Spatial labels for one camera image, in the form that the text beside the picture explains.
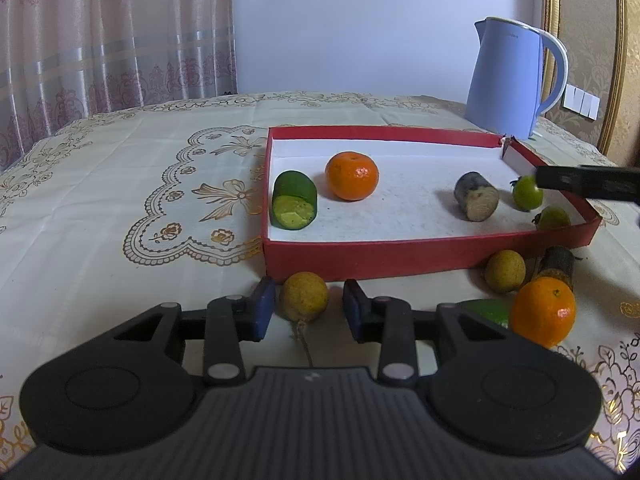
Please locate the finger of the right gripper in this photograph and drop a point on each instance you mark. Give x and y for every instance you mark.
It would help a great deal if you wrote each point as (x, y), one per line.
(595, 182)

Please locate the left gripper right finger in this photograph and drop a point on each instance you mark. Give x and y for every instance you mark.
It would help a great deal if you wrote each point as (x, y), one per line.
(397, 327)

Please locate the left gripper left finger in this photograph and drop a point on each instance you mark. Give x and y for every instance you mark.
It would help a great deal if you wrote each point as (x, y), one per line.
(221, 326)

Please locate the green tomato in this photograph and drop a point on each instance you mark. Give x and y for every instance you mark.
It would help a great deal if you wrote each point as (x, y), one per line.
(526, 194)
(552, 218)

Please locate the yellow-brown longan fruit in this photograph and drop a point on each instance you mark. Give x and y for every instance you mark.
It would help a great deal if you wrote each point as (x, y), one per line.
(304, 296)
(505, 271)

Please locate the dark sugarcane piece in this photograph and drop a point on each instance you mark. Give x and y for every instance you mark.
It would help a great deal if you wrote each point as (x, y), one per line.
(557, 262)
(476, 197)

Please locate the green cucumber piece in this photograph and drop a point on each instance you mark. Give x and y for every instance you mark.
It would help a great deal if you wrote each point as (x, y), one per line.
(294, 201)
(493, 310)

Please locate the orange mandarin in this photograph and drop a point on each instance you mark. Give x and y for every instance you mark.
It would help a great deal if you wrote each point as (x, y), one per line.
(351, 176)
(543, 311)

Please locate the red cardboard tray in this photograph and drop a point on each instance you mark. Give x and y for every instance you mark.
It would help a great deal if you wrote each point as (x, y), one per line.
(412, 223)

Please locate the blue electric kettle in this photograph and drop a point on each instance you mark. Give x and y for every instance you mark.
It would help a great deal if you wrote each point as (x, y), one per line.
(505, 91)

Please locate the floral pink curtain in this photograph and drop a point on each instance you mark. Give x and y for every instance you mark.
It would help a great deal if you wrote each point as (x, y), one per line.
(62, 60)

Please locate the white wall switch panel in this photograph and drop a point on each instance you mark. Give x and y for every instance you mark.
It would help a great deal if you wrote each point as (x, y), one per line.
(581, 102)

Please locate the gold wall moulding frame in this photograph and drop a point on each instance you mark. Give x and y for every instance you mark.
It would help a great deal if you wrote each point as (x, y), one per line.
(595, 35)

